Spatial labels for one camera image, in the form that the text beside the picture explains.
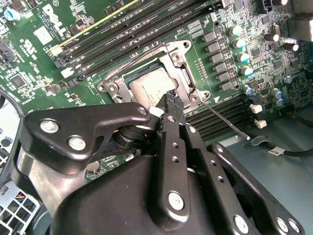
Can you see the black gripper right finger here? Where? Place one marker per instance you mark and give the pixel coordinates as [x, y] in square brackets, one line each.
[210, 166]

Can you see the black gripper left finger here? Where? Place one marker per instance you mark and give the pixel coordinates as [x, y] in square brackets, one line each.
[73, 122]

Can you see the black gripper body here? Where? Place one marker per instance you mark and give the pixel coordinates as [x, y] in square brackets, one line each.
[110, 208]

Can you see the silver square CPU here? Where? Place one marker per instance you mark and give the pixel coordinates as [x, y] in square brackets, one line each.
[149, 83]

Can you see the metal socket cover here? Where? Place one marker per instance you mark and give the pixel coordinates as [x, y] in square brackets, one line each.
[181, 64]

